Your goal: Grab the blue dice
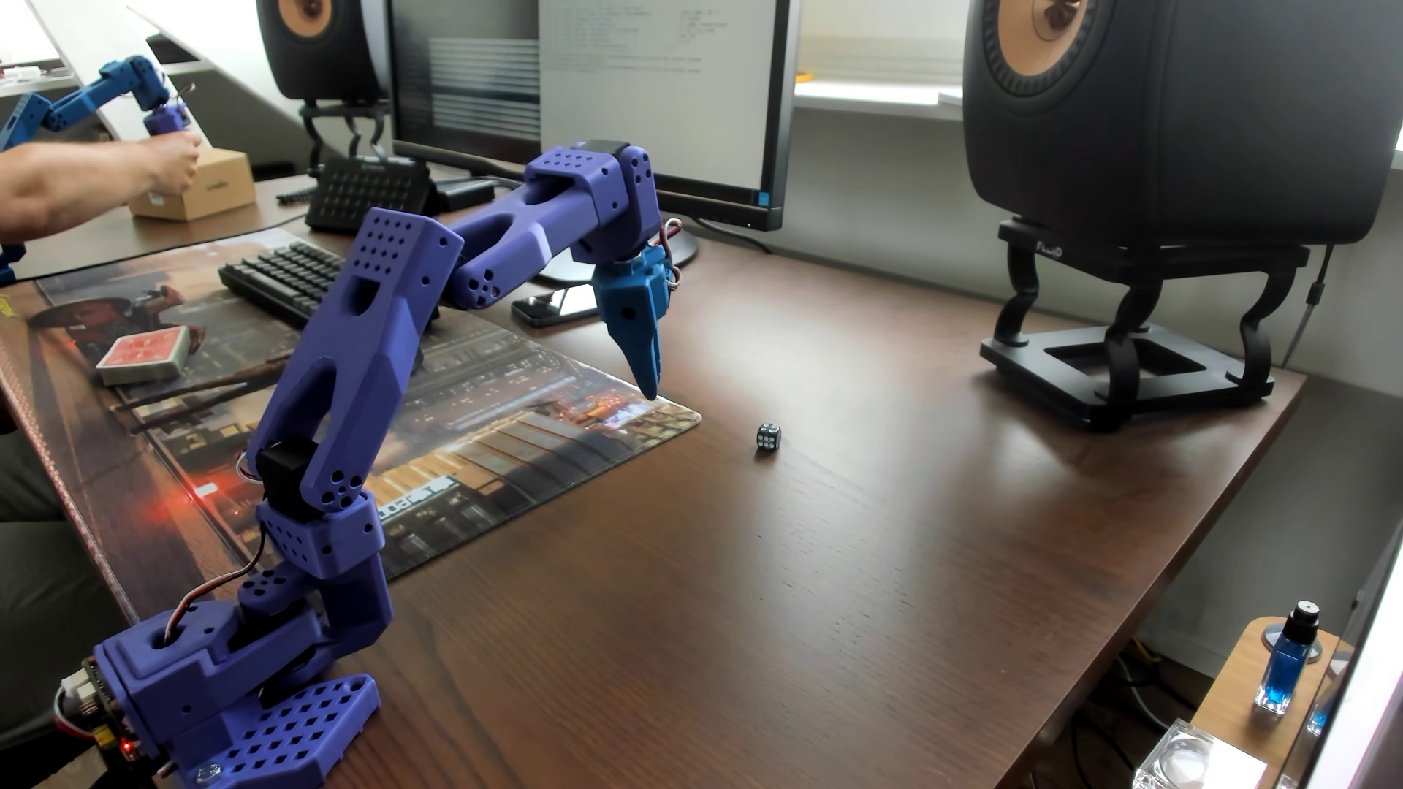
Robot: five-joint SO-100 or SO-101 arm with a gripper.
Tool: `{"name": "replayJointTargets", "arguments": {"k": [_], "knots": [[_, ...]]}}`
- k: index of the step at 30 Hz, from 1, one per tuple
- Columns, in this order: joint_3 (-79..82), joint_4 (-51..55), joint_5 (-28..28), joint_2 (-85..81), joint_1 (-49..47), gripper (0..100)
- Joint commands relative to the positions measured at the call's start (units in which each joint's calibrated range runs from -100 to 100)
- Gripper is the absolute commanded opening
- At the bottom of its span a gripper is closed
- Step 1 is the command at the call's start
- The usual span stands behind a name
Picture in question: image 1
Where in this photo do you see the person's forearm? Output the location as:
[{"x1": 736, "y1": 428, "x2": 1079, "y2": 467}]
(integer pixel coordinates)
[{"x1": 0, "y1": 140, "x2": 155, "y2": 245}]

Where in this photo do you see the thin black stick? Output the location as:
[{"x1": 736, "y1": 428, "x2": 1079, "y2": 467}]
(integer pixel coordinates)
[
  {"x1": 110, "y1": 362, "x2": 295, "y2": 413},
  {"x1": 140, "y1": 375, "x2": 289, "y2": 434}
]

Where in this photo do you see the black perforated key pad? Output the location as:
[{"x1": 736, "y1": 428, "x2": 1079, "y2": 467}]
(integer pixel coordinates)
[{"x1": 305, "y1": 156, "x2": 434, "y2": 240}]

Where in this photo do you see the black computer monitor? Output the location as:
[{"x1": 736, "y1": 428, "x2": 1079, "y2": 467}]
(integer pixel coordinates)
[{"x1": 384, "y1": 0, "x2": 802, "y2": 286}]

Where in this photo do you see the black keyboard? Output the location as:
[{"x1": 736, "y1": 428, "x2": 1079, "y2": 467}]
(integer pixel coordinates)
[{"x1": 218, "y1": 241, "x2": 441, "y2": 335}]

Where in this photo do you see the thin black speaker stand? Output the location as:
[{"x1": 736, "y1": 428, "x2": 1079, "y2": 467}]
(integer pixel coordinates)
[{"x1": 298, "y1": 99, "x2": 392, "y2": 177}]

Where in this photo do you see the small cardboard box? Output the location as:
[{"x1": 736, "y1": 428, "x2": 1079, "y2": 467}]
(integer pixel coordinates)
[{"x1": 128, "y1": 148, "x2": 258, "y2": 223}]

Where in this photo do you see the person's hand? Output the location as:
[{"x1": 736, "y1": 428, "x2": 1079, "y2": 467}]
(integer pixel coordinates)
[{"x1": 137, "y1": 129, "x2": 205, "y2": 201}]

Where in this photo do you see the small black box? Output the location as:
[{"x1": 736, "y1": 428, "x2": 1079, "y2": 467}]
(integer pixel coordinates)
[{"x1": 433, "y1": 175, "x2": 498, "y2": 213}]

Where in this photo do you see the blue perfume bottle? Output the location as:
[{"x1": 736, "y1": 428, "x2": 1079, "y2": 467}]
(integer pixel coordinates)
[{"x1": 1255, "y1": 601, "x2": 1322, "y2": 717}]

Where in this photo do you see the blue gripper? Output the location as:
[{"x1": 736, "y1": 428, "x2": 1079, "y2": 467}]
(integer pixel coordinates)
[{"x1": 592, "y1": 243, "x2": 674, "y2": 403}]

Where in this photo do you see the clear glass cube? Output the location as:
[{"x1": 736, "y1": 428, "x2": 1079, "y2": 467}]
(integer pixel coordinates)
[{"x1": 1132, "y1": 717, "x2": 1269, "y2": 789}]

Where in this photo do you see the red playing card deck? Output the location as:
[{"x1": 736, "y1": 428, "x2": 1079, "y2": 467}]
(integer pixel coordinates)
[{"x1": 94, "y1": 325, "x2": 193, "y2": 387}]

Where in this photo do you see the blue leader arm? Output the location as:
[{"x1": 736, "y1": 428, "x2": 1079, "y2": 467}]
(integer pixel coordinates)
[{"x1": 0, "y1": 55, "x2": 195, "y2": 289}]

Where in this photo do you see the robot controller board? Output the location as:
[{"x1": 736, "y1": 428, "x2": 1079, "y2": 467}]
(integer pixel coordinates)
[{"x1": 55, "y1": 657, "x2": 144, "y2": 769}]

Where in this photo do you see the black smartphone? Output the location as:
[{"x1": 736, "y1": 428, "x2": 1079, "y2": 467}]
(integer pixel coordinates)
[{"x1": 511, "y1": 283, "x2": 602, "y2": 329}]

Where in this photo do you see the small black speaker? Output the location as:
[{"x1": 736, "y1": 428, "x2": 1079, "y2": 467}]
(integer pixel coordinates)
[{"x1": 255, "y1": 0, "x2": 387, "y2": 107}]

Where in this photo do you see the black speaker cable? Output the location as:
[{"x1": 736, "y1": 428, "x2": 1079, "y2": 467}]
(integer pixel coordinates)
[{"x1": 1280, "y1": 243, "x2": 1337, "y2": 368}]

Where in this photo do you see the large black speaker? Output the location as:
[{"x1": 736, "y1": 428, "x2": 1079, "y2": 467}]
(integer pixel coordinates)
[{"x1": 962, "y1": 0, "x2": 1403, "y2": 249}]

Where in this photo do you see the red white servo cable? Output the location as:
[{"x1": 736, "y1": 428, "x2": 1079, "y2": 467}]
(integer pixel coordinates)
[{"x1": 655, "y1": 217, "x2": 688, "y2": 291}]

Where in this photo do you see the wooden side shelf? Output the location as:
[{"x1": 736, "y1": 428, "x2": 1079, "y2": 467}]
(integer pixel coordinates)
[{"x1": 1191, "y1": 616, "x2": 1344, "y2": 789}]

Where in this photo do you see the printed desk mat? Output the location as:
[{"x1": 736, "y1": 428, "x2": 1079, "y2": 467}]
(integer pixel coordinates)
[{"x1": 27, "y1": 228, "x2": 703, "y2": 580}]

